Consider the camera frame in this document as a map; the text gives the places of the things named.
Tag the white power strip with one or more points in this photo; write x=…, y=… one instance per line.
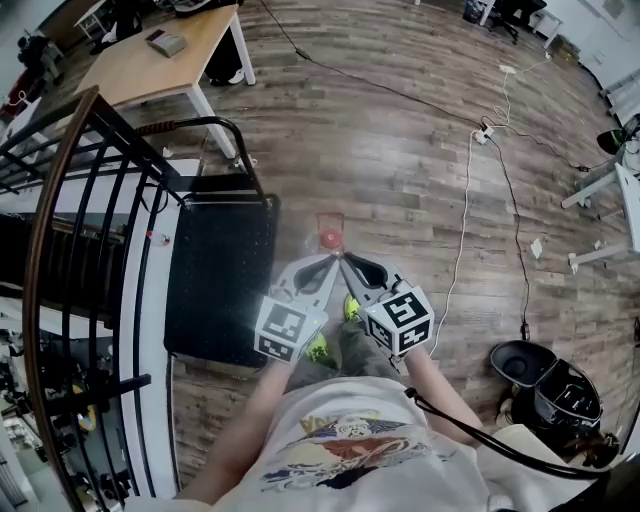
x=483, y=135
x=507, y=69

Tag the grey camouflage trousers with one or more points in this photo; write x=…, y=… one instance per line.
x=360, y=350

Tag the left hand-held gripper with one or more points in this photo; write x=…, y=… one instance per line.
x=285, y=325

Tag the cardboard box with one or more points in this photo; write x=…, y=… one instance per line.
x=565, y=50

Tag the white paper scrap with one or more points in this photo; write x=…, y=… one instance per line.
x=536, y=248

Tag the person's left forearm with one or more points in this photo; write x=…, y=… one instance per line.
x=245, y=430

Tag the black waste bin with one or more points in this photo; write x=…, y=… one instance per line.
x=472, y=10

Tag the person's white printed t-shirt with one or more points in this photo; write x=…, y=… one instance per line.
x=360, y=480

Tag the black platform trolley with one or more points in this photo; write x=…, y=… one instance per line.
x=220, y=280

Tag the black office chair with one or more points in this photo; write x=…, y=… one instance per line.
x=510, y=10

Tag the neon yellow sneaker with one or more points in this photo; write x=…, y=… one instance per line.
x=317, y=347
x=352, y=307

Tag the small red cap bottle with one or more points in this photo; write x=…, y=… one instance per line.
x=159, y=239

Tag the wooden table white legs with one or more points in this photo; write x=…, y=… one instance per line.
x=160, y=65

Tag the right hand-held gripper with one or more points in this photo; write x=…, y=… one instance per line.
x=400, y=320

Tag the grey box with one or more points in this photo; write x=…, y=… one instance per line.
x=166, y=42

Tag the white desk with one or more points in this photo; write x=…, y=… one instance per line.
x=631, y=200

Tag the person's right forearm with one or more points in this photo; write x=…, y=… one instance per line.
x=440, y=395

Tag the white mug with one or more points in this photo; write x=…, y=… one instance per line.
x=246, y=161

